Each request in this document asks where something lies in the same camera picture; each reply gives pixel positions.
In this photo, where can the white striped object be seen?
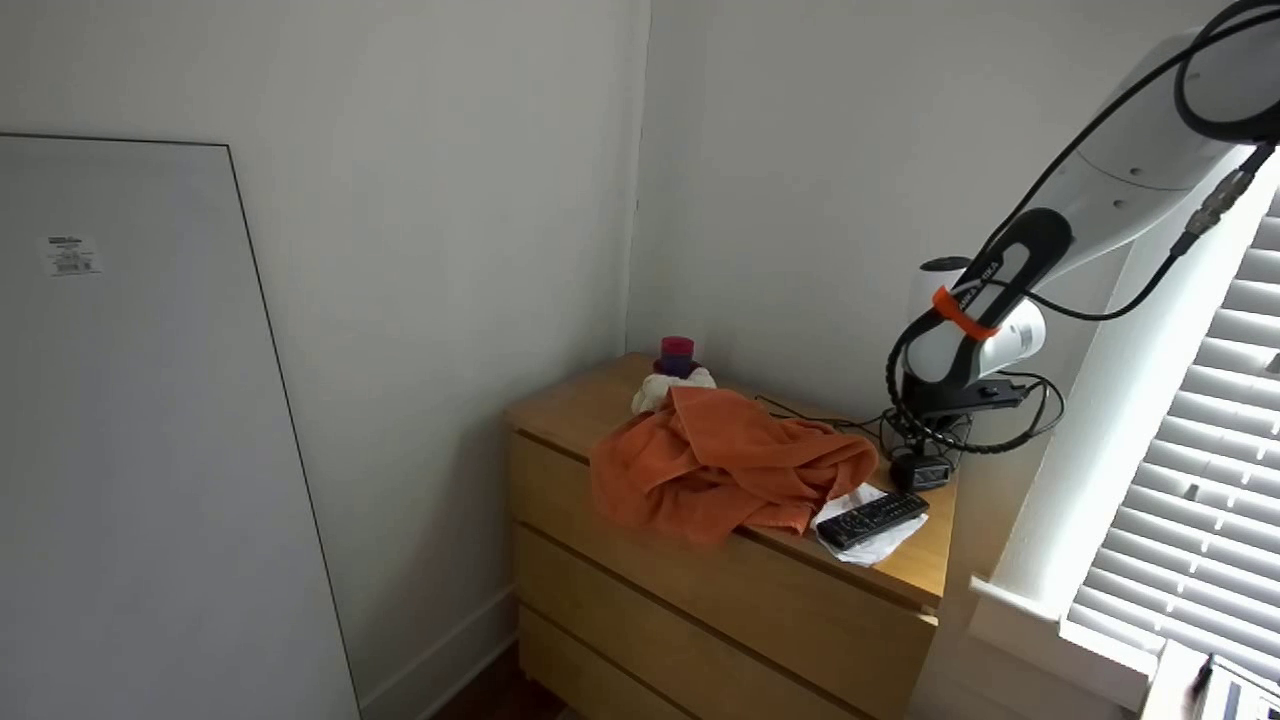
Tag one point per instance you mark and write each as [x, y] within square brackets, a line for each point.
[1206, 685]

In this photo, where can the light wooden dresser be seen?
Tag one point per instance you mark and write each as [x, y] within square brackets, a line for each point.
[693, 600]

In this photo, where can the black and white object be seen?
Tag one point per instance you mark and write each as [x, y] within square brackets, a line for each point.
[865, 549]

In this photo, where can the white window blinds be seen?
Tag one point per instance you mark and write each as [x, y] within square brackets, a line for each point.
[1203, 495]

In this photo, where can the black alarm clock device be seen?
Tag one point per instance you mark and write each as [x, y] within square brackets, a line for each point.
[920, 474]

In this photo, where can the white window frame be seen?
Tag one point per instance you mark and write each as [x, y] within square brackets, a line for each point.
[1095, 495]

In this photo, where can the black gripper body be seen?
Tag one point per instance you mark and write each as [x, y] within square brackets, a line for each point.
[933, 435]

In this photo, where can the orange cloth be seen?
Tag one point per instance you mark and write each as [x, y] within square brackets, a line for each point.
[723, 461]

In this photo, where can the black remote control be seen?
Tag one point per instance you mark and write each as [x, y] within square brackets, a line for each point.
[875, 523]

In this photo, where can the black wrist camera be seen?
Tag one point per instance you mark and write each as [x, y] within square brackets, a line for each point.
[994, 394]

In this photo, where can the purple small object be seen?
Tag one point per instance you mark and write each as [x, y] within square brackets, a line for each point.
[676, 354]

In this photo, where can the white small object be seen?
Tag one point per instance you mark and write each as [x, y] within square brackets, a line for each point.
[671, 390]

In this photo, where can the large white leaning panel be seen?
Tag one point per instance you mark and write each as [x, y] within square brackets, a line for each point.
[134, 454]

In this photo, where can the small label sticker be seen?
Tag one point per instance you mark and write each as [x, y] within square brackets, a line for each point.
[69, 258]

